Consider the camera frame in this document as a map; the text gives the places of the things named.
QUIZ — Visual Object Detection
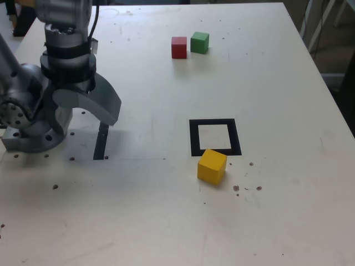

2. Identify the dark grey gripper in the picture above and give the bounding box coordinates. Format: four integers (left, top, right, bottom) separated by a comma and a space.
41, 71, 122, 136

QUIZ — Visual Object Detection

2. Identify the red cube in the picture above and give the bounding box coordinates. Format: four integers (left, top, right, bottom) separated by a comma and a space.
171, 36, 187, 59

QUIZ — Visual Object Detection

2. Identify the green cube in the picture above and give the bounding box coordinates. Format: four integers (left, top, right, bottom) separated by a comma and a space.
190, 31, 210, 54

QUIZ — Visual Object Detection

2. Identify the yellow cube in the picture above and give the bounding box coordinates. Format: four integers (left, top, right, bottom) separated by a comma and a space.
197, 149, 228, 186

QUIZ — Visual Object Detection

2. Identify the black tape square outline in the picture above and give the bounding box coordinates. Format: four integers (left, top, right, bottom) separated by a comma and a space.
189, 118, 242, 157

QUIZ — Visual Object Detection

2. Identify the black tape strip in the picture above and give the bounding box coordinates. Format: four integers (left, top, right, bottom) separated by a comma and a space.
93, 121, 110, 161

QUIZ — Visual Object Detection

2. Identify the dark background object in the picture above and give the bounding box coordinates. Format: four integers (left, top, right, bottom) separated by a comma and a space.
5, 0, 37, 37

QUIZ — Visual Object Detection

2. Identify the white chair frame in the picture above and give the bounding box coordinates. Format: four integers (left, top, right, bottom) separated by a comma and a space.
301, 0, 355, 56

